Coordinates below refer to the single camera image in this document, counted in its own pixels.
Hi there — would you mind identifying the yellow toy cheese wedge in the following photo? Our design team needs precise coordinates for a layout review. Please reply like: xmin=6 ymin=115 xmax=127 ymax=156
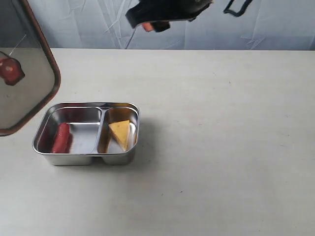
xmin=109 ymin=120 xmax=130 ymax=151

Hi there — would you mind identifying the dark transparent box lid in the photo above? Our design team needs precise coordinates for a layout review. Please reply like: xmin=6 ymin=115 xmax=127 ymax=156
xmin=0 ymin=0 xmax=61 ymax=136

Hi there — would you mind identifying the white wrinkled backdrop curtain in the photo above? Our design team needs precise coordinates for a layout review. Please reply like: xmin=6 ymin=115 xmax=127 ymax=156
xmin=29 ymin=0 xmax=315 ymax=50

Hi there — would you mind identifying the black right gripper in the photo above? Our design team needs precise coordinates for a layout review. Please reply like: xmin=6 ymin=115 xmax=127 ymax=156
xmin=126 ymin=0 xmax=213 ymax=32

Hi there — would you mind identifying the red toy sausage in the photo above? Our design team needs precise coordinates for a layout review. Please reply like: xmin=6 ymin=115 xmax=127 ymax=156
xmin=51 ymin=123 xmax=70 ymax=153

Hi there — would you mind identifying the stainless steel lunch box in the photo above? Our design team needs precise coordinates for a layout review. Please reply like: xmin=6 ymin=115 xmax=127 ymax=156
xmin=32 ymin=102 xmax=140 ymax=166

